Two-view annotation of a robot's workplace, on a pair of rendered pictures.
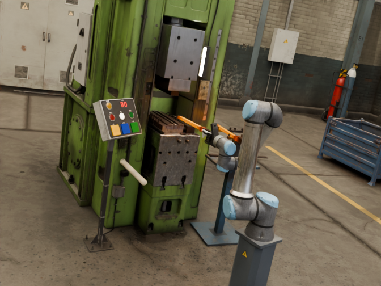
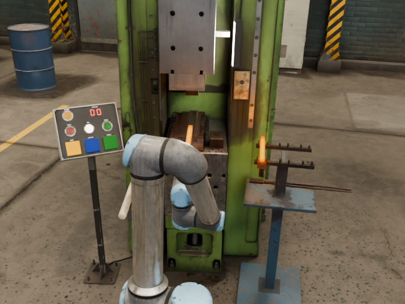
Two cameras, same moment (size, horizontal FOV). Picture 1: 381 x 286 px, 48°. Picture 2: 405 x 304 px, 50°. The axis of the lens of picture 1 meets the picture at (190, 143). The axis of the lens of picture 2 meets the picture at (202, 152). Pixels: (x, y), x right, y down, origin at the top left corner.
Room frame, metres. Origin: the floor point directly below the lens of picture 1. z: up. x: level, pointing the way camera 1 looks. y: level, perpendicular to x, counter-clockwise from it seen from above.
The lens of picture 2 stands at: (1.54, -1.21, 2.01)
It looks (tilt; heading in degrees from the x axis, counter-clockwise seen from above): 26 degrees down; 34
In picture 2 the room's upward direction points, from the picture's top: 1 degrees clockwise
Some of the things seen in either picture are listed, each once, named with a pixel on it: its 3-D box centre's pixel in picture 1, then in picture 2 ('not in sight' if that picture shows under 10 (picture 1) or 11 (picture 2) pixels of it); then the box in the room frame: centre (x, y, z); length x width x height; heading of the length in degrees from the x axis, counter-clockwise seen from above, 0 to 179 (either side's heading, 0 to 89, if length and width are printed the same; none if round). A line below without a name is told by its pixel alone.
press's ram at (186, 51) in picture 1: (177, 51); (196, 30); (3.63, 0.24, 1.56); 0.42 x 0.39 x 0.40; 33
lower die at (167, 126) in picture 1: (161, 121); (188, 128); (3.60, 0.28, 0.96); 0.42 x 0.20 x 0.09; 33
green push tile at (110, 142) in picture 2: (134, 127); (109, 142); (3.07, 0.43, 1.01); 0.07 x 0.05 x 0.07; 148
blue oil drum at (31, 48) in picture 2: not in sight; (33, 57); (5.46, 4.49, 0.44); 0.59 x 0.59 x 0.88
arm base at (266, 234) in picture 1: (260, 227); not in sight; (2.51, -0.53, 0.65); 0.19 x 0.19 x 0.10
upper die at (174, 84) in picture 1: (168, 80); (188, 72); (3.60, 0.28, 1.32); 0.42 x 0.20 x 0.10; 33
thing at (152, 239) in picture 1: (158, 233); (185, 272); (3.39, 0.14, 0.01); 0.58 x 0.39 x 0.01; 123
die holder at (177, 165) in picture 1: (162, 149); (196, 164); (3.64, 0.24, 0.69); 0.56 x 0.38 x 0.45; 33
